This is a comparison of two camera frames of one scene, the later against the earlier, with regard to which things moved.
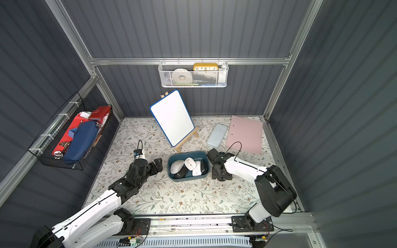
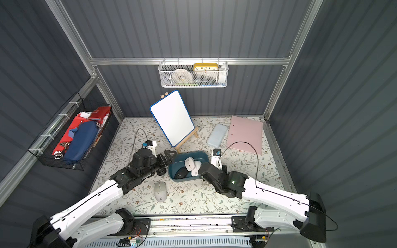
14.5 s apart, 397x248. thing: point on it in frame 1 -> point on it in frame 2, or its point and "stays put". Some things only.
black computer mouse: [182, 172] stays put
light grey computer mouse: [176, 166] -> [160, 191]
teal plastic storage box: [197, 156] stays put
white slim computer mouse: [190, 164] stays put
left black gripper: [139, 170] -> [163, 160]
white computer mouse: [197, 170] stays put
